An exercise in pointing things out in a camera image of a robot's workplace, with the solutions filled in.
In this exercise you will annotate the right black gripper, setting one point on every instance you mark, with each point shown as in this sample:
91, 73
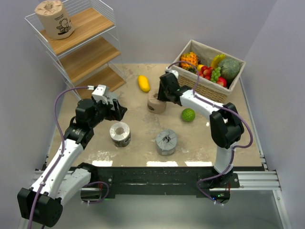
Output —
161, 97

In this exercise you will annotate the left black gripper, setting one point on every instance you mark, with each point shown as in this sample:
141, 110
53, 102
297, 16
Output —
117, 114

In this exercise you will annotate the brown roll with black print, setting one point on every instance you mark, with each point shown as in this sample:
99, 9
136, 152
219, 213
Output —
154, 105

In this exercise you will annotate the green bumpy citrus fruit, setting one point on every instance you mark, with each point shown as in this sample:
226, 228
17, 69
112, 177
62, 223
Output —
188, 115

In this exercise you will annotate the brown paper towel roll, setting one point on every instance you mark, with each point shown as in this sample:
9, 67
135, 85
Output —
55, 19

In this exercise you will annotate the grey paper towel roll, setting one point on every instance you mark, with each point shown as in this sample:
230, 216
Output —
111, 96

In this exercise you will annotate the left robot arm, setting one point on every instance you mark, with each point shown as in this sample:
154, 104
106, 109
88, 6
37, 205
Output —
43, 202

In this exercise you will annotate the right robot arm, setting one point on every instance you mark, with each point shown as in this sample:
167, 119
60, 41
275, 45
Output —
226, 128

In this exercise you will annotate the white and grey towel roll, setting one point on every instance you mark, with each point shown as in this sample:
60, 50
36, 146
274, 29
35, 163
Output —
120, 134

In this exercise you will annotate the yellow mango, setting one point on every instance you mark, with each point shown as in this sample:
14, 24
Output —
144, 83

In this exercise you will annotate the dark grey wrapped towel roll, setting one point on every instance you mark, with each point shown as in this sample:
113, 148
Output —
166, 142

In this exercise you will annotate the pineapple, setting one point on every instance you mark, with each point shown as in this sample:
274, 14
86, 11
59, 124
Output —
189, 61

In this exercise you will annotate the red apples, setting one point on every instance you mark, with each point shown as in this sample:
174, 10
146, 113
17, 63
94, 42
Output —
206, 72

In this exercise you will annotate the green grapes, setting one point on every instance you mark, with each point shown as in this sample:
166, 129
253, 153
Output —
216, 73

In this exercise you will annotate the woven fruit basket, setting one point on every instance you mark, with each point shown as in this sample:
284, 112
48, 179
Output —
203, 86

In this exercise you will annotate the yellow banana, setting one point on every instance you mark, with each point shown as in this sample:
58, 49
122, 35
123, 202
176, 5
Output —
217, 59

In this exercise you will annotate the green melon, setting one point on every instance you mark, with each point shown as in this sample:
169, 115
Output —
229, 68

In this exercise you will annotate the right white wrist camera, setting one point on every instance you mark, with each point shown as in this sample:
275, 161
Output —
174, 72

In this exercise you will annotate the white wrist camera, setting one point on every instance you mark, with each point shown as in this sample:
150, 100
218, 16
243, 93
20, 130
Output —
174, 72
99, 93

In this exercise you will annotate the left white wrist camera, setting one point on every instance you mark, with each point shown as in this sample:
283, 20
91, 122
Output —
99, 93

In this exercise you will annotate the white wire wooden shelf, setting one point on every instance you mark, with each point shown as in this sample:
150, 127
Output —
89, 55

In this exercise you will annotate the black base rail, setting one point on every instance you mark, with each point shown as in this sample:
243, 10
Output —
179, 181

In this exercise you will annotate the aluminium frame rail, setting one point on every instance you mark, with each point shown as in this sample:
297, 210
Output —
252, 205

